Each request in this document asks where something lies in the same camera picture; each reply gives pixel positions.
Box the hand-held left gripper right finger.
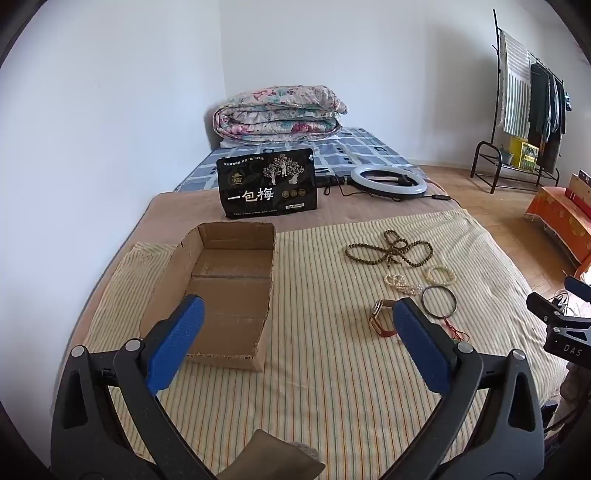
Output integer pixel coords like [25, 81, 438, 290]
[392, 296, 546, 480]

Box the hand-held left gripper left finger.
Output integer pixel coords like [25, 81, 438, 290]
[50, 294, 218, 480]

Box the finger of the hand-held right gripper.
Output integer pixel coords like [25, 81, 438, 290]
[526, 292, 591, 329]
[564, 275, 591, 302]

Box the watch with red strap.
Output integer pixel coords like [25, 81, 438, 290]
[369, 299, 404, 339]

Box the thin dark bangle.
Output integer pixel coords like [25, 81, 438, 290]
[421, 285, 458, 320]

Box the cream bead bracelet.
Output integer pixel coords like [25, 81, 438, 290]
[425, 265, 458, 286]

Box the white pearl necklace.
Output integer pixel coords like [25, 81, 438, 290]
[385, 272, 423, 295]

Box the orange cloth covered bench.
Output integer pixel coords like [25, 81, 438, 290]
[525, 185, 591, 278]

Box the tan cardboard box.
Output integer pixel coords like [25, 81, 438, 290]
[567, 174, 591, 210]

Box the striped yellow cloth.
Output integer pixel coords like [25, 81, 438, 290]
[83, 210, 568, 480]

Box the brown blanket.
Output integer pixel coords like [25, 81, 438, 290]
[99, 187, 462, 287]

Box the yellow green box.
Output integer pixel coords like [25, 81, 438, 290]
[509, 137, 540, 171]

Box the olive cloth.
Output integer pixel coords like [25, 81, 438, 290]
[217, 429, 326, 480]

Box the black snack bag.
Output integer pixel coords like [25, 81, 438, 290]
[216, 148, 319, 220]

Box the dark green hanging garment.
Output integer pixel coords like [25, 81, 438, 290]
[529, 62, 553, 141]

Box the striped hanging towel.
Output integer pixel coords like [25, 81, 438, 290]
[499, 31, 532, 138]

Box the blue patterned bed sheet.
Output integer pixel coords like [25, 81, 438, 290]
[173, 127, 426, 192]

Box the folded floral quilt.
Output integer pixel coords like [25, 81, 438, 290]
[212, 85, 349, 144]

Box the black metal clothes rack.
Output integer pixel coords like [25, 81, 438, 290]
[470, 9, 571, 195]

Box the thin red cord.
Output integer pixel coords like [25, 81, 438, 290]
[441, 318, 472, 342]

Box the brown wooden bead necklace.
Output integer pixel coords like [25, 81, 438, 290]
[345, 230, 435, 269]

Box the black power cable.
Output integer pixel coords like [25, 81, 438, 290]
[427, 182, 469, 208]

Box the white ring light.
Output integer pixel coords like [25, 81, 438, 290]
[349, 166, 428, 200]

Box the black ring light stand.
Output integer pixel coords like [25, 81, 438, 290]
[316, 173, 352, 195]

